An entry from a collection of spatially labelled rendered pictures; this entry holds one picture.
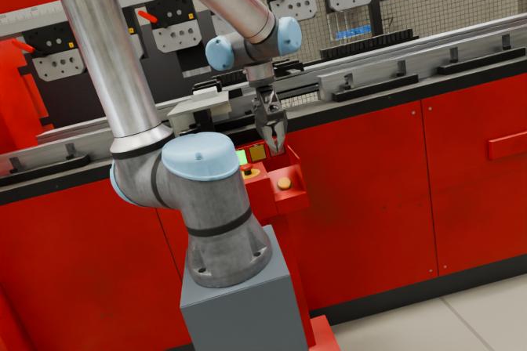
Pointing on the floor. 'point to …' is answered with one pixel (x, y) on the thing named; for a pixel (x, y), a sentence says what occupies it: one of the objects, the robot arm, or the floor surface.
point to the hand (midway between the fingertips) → (277, 148)
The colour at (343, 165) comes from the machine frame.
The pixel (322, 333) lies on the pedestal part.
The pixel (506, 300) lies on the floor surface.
